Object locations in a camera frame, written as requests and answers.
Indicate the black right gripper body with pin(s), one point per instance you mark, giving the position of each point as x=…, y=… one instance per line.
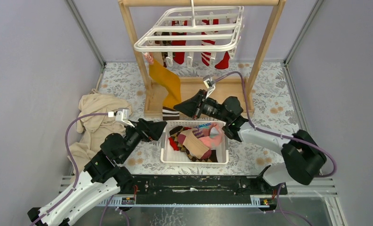
x=207, y=107

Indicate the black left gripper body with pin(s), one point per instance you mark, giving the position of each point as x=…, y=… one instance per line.
x=135, y=133

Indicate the pink purple striped sock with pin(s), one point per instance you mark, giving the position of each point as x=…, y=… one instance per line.
x=195, y=147

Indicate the brown yellow argyle sock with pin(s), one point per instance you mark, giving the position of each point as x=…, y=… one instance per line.
x=211, y=158

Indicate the wooden hanger stand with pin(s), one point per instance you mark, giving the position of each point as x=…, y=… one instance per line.
x=155, y=92

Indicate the red snowflake santa sock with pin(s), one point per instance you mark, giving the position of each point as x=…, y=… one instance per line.
x=177, y=139

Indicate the pink patterned sock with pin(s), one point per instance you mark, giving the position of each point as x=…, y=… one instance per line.
x=212, y=136

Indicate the mustard yellow sock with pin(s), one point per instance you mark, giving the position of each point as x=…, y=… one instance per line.
x=171, y=82

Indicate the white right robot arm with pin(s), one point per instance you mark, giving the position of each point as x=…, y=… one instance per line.
x=302, y=160

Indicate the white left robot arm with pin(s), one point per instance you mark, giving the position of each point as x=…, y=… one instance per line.
x=103, y=176

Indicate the white plastic clip hanger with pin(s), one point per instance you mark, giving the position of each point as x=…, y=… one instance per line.
x=177, y=34

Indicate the plain red sock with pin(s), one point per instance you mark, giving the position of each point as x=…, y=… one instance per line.
x=224, y=63

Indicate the beige crumpled cloth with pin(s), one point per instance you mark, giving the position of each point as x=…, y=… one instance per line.
x=95, y=128

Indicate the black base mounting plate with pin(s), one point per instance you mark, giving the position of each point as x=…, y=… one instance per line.
x=187, y=189

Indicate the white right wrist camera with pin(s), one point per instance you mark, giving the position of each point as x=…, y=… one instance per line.
x=209, y=82

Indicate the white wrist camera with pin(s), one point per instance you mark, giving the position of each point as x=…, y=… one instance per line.
x=121, y=116
x=209, y=82

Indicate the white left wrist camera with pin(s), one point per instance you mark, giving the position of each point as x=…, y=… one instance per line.
x=121, y=116

